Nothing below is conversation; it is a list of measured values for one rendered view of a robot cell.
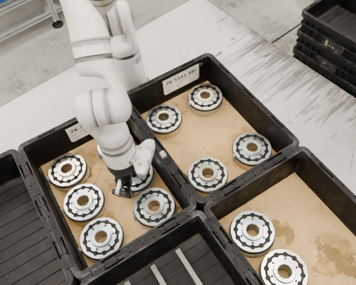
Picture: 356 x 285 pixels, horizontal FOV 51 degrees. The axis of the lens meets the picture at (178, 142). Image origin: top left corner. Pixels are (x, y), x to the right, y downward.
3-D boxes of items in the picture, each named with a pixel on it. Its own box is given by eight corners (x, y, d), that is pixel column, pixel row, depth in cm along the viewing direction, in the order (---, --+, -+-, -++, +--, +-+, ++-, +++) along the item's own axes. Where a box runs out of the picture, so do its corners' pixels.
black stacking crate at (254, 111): (127, 121, 113) (120, 96, 104) (208, 80, 121) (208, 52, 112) (200, 225, 93) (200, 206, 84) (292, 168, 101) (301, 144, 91)
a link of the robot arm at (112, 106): (133, 123, 68) (119, 45, 65) (85, 131, 68) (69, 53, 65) (135, 119, 75) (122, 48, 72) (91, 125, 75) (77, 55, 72)
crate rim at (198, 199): (121, 100, 106) (119, 94, 104) (209, 56, 113) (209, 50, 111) (200, 211, 85) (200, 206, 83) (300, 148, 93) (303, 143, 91)
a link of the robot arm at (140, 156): (147, 178, 81) (142, 163, 76) (98, 170, 83) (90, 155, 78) (157, 143, 86) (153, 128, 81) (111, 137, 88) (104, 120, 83)
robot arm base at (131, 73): (116, 91, 130) (103, 52, 116) (134, 74, 134) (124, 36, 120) (135, 102, 126) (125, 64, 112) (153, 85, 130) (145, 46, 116)
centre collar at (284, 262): (268, 268, 82) (268, 268, 81) (285, 256, 83) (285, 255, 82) (283, 288, 79) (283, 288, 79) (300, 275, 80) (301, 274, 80)
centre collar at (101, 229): (87, 234, 89) (86, 233, 88) (106, 223, 90) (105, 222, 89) (96, 251, 86) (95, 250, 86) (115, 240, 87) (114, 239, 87)
